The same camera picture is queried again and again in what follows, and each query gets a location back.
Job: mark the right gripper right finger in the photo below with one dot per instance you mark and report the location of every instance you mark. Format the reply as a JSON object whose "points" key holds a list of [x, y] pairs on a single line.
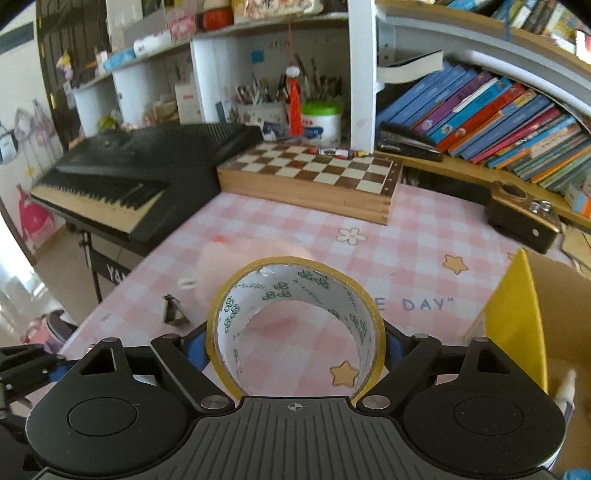
{"points": [[397, 346]]}

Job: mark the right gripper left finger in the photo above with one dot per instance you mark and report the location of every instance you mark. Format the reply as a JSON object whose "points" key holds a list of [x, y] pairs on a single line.
{"points": [[194, 348]]}

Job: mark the yellow packing tape roll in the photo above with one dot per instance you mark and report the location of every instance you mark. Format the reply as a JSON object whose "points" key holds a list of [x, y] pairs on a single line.
{"points": [[295, 328]]}

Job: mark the eyeglass cleaner spray bottle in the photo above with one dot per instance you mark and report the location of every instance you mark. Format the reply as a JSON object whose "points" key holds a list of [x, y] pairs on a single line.
{"points": [[565, 396]]}

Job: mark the blue bag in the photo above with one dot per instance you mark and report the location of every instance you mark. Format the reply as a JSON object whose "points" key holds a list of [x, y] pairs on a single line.
{"points": [[575, 474]]}

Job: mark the black binder clip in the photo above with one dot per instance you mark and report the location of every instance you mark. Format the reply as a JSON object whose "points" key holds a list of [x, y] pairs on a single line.
{"points": [[174, 314]]}

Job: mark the pink checkered tablecloth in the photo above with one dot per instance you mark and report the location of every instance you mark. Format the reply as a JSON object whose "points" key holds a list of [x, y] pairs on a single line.
{"points": [[431, 269]]}

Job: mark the pink plush toy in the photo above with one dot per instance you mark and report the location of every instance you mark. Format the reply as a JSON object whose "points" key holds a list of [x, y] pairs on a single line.
{"points": [[224, 258]]}

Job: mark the yellow cardboard box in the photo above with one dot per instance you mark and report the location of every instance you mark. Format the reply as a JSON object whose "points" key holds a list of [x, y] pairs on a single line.
{"points": [[539, 315]]}

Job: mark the wooden chessboard box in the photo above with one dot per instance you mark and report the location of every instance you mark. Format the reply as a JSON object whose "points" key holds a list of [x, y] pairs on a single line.
{"points": [[333, 181]]}

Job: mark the black Yamaha keyboard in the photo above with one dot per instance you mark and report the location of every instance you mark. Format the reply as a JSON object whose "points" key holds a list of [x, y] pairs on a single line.
{"points": [[137, 187]]}

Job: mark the black wooden pen holder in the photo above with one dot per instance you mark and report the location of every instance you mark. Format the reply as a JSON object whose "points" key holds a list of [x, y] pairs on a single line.
{"points": [[519, 215]]}

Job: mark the white green-lid jar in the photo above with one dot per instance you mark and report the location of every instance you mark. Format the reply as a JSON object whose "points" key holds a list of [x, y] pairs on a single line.
{"points": [[322, 120]]}

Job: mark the red tassel ornament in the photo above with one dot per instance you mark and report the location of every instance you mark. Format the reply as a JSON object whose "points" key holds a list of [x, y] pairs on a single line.
{"points": [[292, 72]]}

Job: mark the row of colourful books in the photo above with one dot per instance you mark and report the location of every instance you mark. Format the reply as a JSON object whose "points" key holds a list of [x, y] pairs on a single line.
{"points": [[498, 123]]}

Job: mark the pen cup with pens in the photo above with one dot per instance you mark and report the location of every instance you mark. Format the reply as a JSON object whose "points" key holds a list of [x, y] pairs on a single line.
{"points": [[255, 103]]}

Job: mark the white bookshelf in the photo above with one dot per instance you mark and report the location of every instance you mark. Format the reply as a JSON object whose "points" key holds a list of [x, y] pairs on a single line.
{"points": [[355, 45]]}

